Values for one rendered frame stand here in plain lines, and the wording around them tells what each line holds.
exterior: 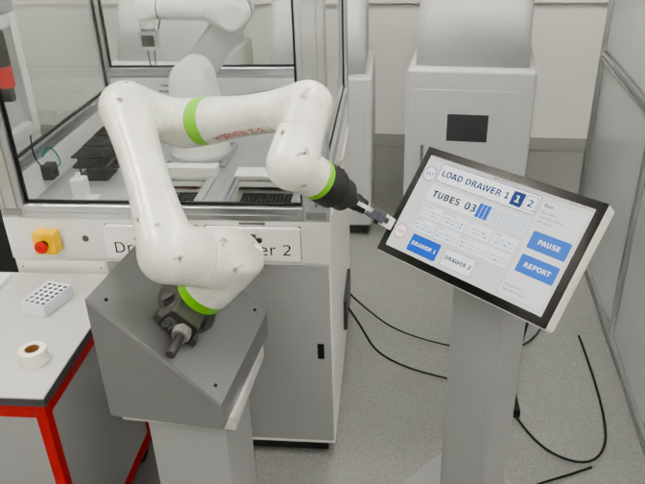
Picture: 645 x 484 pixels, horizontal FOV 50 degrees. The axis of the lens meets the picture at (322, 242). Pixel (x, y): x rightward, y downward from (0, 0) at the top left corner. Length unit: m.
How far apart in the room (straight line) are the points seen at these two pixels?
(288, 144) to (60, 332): 0.96
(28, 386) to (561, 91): 4.22
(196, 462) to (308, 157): 0.86
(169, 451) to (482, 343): 0.86
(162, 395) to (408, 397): 1.43
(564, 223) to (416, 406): 1.35
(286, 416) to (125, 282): 1.06
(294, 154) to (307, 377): 1.16
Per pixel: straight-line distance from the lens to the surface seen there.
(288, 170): 1.37
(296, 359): 2.33
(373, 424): 2.72
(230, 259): 1.47
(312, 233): 2.07
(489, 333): 1.87
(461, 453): 2.19
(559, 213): 1.67
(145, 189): 1.49
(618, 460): 2.76
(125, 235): 2.19
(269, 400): 2.46
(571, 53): 5.20
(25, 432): 1.96
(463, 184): 1.80
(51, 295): 2.17
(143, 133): 1.58
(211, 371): 1.61
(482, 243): 1.72
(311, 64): 1.89
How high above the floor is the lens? 1.86
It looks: 28 degrees down
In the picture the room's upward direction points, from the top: 2 degrees counter-clockwise
